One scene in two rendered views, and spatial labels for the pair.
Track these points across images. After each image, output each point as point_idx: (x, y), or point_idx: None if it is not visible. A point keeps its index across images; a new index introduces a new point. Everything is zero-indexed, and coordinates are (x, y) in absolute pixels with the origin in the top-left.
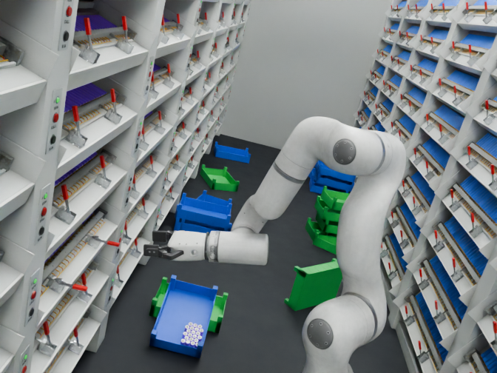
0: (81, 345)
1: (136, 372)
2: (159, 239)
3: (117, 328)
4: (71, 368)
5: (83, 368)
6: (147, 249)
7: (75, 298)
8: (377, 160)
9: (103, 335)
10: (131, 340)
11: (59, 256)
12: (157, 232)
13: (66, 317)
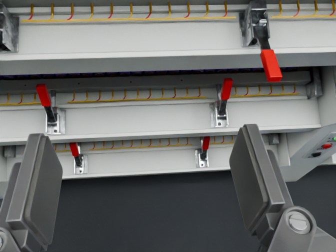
0: (207, 162)
1: (257, 251)
2: (239, 187)
3: (325, 189)
4: (166, 170)
5: (226, 182)
6: (13, 169)
7: (206, 104)
8: None
9: (293, 179)
10: (316, 217)
11: None
12: (248, 150)
13: (150, 115)
